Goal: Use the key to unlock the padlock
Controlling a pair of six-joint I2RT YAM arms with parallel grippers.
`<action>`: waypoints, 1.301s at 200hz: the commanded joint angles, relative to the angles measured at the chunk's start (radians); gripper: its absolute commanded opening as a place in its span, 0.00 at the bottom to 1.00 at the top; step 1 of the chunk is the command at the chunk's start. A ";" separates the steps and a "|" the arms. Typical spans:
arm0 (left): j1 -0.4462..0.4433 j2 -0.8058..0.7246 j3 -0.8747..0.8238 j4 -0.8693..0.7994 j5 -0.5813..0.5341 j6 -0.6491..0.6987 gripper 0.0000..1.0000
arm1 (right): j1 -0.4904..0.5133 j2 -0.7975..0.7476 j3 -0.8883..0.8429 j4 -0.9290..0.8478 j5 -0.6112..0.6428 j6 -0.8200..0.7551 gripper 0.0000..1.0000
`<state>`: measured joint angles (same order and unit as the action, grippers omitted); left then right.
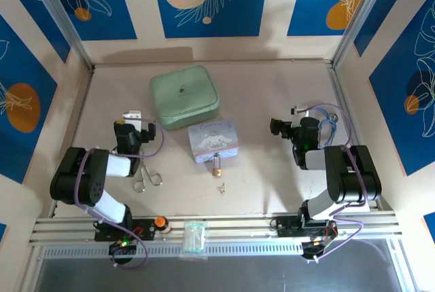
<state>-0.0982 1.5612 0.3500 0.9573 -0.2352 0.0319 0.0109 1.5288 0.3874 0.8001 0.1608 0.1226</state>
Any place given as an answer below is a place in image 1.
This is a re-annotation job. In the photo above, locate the small brass padlock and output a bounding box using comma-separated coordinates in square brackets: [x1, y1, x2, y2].
[211, 154, 224, 177]

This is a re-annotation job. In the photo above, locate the mint green square case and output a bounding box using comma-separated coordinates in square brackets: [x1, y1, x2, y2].
[150, 65, 221, 132]

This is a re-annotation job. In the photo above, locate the pastel cartoon dog box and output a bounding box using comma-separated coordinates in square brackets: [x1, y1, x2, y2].
[187, 118, 239, 164]

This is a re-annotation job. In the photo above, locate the orange emergency stop button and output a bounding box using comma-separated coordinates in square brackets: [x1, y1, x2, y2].
[153, 216, 173, 234]

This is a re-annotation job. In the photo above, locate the blue patterned mat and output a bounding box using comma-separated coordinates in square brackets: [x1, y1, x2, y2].
[368, 0, 435, 177]

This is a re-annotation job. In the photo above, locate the clear plastic zip bag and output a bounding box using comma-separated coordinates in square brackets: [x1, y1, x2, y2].
[179, 221, 209, 261]

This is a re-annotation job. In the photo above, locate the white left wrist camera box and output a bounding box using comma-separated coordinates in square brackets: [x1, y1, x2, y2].
[122, 109, 142, 132]

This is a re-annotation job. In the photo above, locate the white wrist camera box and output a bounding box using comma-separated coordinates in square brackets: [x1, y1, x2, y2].
[291, 105, 310, 120]
[122, 109, 142, 132]

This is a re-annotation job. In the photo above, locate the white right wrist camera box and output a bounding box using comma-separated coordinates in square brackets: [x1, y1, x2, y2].
[291, 105, 310, 120]

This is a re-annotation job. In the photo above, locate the silver ring-handled metal tool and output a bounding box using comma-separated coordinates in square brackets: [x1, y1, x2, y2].
[133, 154, 162, 193]

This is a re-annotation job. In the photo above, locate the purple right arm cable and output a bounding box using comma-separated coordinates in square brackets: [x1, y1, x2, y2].
[305, 103, 371, 264]

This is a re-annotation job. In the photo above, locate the aluminium table back rail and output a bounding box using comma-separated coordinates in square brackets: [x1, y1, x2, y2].
[91, 60, 334, 69]

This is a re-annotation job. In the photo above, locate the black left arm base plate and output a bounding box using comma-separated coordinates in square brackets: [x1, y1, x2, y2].
[94, 217, 156, 242]

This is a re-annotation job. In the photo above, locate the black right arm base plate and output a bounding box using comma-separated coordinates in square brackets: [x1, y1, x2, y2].
[275, 216, 339, 238]

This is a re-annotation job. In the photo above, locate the aluminium front frame rail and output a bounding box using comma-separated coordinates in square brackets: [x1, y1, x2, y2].
[29, 215, 404, 246]

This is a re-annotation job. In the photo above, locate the blue floral wall panel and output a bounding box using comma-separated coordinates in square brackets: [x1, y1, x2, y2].
[0, 0, 71, 65]
[353, 0, 419, 58]
[150, 0, 271, 39]
[287, 0, 379, 37]
[43, 0, 138, 42]
[0, 13, 58, 185]

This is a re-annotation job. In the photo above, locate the aluminium frame corner post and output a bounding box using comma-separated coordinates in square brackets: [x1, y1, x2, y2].
[331, 0, 397, 69]
[25, 0, 95, 71]

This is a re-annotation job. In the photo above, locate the grey slotted cable duct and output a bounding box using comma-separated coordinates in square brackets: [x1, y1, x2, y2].
[43, 241, 305, 259]

